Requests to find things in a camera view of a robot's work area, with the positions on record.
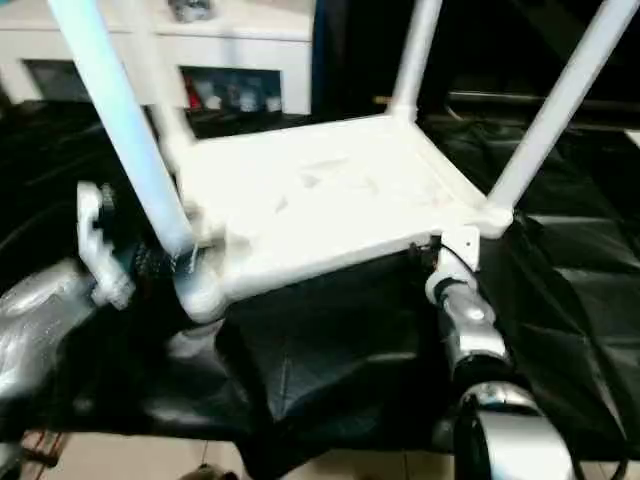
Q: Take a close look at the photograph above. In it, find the red wire frame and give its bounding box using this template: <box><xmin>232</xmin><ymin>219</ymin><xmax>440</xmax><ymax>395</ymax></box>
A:
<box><xmin>22</xmin><ymin>428</ymin><xmax>69</xmax><ymax>464</ymax></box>

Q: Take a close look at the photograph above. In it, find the black work mat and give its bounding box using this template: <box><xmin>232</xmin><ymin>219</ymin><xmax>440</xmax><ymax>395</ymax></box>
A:
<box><xmin>0</xmin><ymin>99</ymin><xmax>640</xmax><ymax>471</ymax></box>

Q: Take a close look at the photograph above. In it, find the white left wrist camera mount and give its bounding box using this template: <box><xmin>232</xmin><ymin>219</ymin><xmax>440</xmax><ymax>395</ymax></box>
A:
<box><xmin>75</xmin><ymin>180</ymin><xmax>135</xmax><ymax>309</ymax></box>

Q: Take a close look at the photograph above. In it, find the white plastic table top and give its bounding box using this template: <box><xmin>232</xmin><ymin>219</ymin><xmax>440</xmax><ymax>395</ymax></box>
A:
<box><xmin>167</xmin><ymin>110</ymin><xmax>515</xmax><ymax>329</ymax></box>

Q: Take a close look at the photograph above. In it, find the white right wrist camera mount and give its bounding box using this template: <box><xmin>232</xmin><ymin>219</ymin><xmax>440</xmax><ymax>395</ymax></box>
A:
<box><xmin>423</xmin><ymin>227</ymin><xmax>482</xmax><ymax>304</ymax></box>

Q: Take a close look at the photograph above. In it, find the grey crumpled bag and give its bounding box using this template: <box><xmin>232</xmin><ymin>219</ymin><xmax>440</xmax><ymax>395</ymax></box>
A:
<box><xmin>167</xmin><ymin>0</ymin><xmax>216</xmax><ymax>22</ymax></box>

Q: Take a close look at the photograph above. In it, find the black backdrop cloth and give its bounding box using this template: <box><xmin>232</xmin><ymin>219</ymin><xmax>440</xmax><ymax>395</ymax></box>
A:
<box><xmin>309</xmin><ymin>0</ymin><xmax>640</xmax><ymax>131</ymax></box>

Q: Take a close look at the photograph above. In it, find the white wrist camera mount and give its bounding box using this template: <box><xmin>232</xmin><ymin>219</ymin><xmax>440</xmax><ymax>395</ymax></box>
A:
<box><xmin>423</xmin><ymin>227</ymin><xmax>482</xmax><ymax>304</ymax></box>
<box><xmin>75</xmin><ymin>180</ymin><xmax>135</xmax><ymax>309</ymax></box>

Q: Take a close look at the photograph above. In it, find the white glass-door sideboard cabinet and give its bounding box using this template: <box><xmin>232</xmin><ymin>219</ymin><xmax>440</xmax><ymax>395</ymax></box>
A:
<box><xmin>0</xmin><ymin>0</ymin><xmax>314</xmax><ymax>116</ymax></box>

